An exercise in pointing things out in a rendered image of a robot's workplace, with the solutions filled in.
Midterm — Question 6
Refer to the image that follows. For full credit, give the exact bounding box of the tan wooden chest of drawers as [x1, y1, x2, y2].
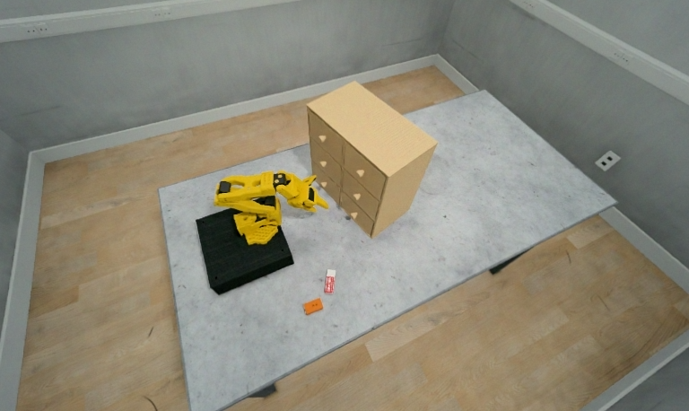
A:
[307, 81, 438, 239]

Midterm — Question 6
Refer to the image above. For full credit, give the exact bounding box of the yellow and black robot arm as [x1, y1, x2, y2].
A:
[214, 171, 302, 245]

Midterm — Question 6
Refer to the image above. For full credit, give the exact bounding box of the red and white eraser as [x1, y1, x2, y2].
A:
[325, 269, 336, 294]

